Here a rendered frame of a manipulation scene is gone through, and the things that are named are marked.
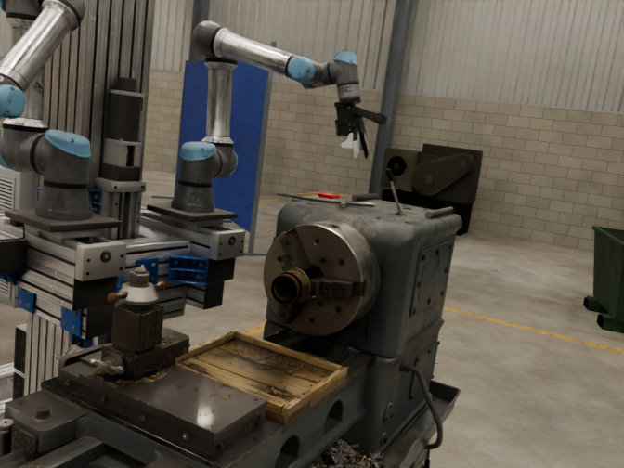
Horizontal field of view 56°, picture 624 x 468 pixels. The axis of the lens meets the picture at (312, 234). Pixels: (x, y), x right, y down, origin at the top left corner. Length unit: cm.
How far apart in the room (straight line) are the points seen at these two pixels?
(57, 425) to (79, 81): 111
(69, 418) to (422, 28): 1151
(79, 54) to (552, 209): 1022
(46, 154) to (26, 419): 78
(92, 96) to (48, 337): 82
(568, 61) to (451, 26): 224
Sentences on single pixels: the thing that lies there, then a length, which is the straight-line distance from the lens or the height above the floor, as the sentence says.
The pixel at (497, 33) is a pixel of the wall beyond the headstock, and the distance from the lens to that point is 1192.
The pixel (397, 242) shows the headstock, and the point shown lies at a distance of 167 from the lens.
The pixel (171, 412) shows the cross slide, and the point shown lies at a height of 97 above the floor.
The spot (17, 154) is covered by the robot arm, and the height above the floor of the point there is 132.
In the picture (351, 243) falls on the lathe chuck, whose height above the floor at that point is 120.
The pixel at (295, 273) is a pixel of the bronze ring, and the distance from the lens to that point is 152.
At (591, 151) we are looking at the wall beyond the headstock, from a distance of 1147.
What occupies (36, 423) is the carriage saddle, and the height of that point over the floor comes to 91.
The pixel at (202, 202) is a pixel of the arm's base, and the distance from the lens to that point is 204.
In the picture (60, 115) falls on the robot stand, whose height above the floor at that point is 143.
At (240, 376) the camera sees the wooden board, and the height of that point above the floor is 89.
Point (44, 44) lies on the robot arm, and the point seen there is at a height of 161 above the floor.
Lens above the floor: 149
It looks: 10 degrees down
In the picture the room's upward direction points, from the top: 7 degrees clockwise
